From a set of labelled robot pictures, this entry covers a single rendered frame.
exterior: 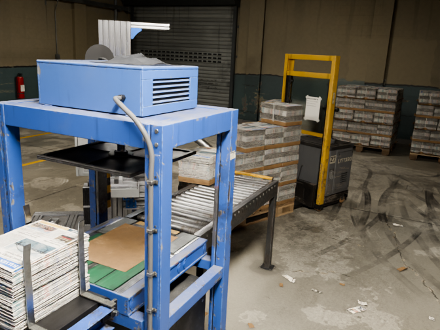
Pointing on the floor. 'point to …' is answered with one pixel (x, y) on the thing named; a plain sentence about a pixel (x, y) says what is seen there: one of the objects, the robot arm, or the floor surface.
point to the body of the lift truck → (336, 180)
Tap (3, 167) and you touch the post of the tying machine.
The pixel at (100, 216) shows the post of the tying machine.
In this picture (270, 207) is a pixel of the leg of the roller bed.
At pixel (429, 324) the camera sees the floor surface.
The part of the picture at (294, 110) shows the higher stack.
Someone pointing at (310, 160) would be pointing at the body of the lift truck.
